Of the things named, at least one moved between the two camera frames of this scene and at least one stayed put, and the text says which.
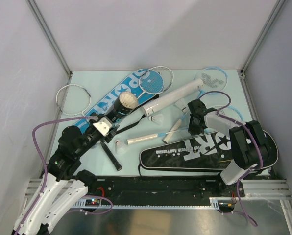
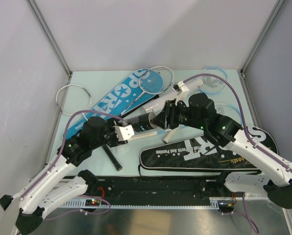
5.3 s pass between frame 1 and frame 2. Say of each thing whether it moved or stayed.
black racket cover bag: stayed
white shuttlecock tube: stayed
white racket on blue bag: stayed
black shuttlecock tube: moved
